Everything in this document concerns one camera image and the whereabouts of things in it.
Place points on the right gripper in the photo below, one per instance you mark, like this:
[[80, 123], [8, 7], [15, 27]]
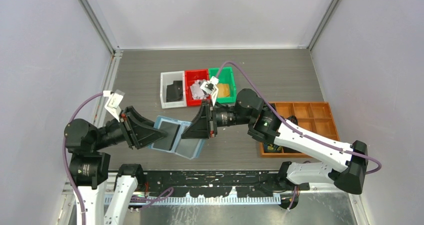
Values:
[[203, 125]]

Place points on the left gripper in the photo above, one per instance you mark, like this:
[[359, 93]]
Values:
[[137, 128]]

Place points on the blue leather card holder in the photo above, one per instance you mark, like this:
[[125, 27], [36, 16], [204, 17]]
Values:
[[186, 148]]

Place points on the grey card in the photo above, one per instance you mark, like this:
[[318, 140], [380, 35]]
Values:
[[166, 143]]

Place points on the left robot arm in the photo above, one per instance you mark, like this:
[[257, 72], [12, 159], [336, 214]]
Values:
[[89, 167]]

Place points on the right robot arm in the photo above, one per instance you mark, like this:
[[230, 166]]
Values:
[[339, 163]]

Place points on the silver cards in red bin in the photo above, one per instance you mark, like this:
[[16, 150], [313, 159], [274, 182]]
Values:
[[196, 92]]

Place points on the black cards in white bin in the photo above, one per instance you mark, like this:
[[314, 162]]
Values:
[[174, 91]]

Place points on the gold cards in green bin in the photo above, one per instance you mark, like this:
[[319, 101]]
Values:
[[224, 90]]

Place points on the red plastic bin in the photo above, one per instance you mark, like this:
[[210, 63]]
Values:
[[193, 81]]

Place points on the white plastic bin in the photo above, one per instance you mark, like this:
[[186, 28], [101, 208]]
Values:
[[167, 78]]

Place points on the green plastic bin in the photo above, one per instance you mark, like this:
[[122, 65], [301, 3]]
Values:
[[226, 76]]

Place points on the rolled belt bottom left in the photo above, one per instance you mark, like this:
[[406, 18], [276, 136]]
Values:
[[271, 148]]

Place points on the orange compartment tray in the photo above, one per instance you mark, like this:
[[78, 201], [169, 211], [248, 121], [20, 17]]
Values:
[[312, 116]]

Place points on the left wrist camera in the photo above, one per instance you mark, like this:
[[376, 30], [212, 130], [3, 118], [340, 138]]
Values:
[[113, 100]]

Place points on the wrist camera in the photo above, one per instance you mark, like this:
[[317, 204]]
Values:
[[113, 100], [210, 87]]

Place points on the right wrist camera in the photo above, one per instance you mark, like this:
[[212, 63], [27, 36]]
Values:
[[210, 87]]

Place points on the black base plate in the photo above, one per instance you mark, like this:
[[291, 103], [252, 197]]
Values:
[[213, 183]]

